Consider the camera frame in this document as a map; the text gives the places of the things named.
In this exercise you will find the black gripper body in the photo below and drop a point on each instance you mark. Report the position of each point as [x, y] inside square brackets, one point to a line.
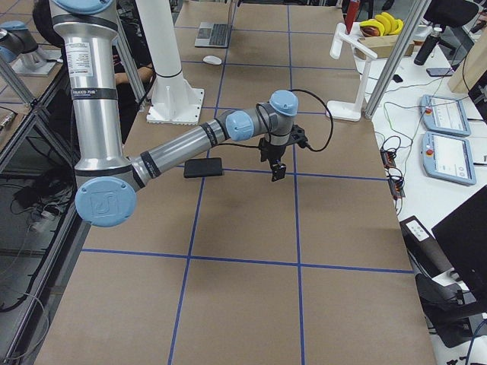
[275, 153]

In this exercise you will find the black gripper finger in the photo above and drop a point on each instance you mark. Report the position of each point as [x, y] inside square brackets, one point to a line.
[278, 170]

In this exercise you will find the grey laptop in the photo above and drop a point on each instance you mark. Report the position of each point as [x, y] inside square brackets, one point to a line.
[213, 35]

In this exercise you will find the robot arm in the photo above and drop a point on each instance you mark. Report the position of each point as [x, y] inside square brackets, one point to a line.
[108, 180]

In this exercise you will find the second grey robot arm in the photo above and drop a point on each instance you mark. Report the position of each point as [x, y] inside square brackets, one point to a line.
[19, 48]

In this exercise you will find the black folded mouse pad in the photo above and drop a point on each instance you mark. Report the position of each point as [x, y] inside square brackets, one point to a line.
[203, 167]

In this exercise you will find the white desk lamp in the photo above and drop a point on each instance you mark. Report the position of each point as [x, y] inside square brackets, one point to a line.
[350, 93]

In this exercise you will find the white computer mouse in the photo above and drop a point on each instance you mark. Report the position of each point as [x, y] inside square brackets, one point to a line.
[212, 60]

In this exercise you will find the cardboard box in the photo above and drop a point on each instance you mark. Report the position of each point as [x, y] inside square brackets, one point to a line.
[382, 45]

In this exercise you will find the lower teach pendant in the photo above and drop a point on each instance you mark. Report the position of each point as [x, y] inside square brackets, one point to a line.
[448, 158]

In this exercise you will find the teach pendant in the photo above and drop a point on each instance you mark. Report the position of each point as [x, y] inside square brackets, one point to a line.
[448, 158]
[445, 115]

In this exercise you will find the yellow banana bunch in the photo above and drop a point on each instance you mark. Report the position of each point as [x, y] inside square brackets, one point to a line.
[383, 24]

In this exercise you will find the upper teach pendant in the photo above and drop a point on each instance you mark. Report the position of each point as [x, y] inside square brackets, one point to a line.
[445, 115]

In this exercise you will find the black smartphone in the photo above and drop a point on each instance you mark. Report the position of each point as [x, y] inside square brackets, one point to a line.
[440, 72]

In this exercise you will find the black water bottle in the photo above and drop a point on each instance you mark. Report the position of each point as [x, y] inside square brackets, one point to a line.
[427, 47]

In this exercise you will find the black monitor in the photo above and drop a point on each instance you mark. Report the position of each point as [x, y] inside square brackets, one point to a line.
[462, 237]

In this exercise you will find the black office chair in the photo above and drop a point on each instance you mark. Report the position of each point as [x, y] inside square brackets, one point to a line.
[450, 13]

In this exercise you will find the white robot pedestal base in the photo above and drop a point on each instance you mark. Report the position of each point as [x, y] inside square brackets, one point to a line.
[173, 100]

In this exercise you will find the red tool handle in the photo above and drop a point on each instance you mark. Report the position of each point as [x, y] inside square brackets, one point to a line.
[351, 13]

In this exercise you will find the aluminium frame post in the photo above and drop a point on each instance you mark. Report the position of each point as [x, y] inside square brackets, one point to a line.
[417, 12]

